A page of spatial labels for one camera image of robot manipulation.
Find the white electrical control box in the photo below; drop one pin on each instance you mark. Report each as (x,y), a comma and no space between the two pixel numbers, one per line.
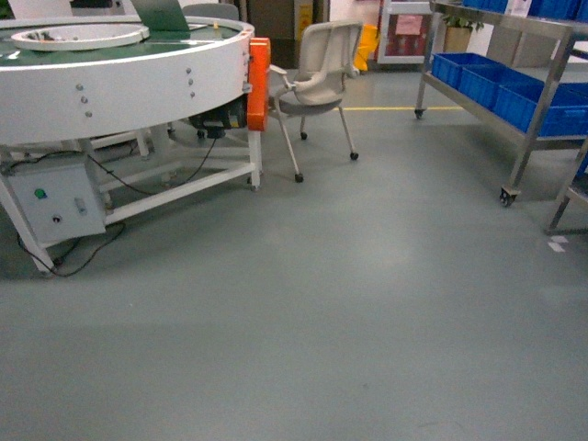
(60,198)

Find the potted plant in box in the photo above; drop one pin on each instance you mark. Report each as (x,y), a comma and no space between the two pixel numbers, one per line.
(458,33)

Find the white round conveyor machine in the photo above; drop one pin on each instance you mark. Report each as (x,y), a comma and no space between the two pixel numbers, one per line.
(158,115)

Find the beige rolling office chair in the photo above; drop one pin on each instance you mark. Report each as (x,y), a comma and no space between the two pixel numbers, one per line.
(326,59)

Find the orange machine guard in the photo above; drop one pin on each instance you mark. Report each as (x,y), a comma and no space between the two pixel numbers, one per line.
(258,97)

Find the yellow wet floor sign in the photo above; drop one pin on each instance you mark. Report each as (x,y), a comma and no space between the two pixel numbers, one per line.
(368,43)

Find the fire extinguisher cabinet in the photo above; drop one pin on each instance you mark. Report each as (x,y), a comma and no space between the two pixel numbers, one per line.
(403,27)

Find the green laptop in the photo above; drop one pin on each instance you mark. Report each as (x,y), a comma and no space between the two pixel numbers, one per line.
(163,15)

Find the stainless steel wheeled cart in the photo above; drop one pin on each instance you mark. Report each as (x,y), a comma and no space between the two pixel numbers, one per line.
(531,117)

